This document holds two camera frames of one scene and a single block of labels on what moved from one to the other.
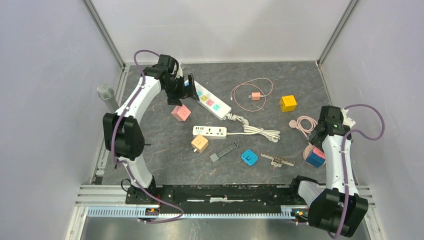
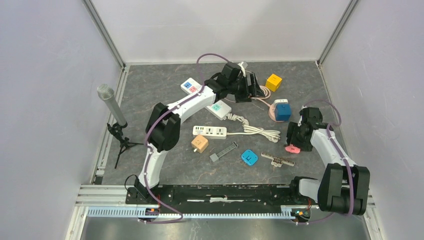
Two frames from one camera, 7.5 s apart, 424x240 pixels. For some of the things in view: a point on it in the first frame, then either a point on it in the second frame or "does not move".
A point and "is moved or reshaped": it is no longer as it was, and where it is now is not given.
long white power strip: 212,102 does not move
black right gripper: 314,140 to 292,128
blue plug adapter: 249,157 does not move
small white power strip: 213,131 does not move
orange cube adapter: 199,143 does not move
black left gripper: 174,99 to 255,91
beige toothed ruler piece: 277,161 does not move
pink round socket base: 306,149 is moved or reshaped
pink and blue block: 319,153 is moved or reshaped
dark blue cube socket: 315,159 to 283,112
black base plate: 218,195 does not move
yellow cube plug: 288,103 to 273,82
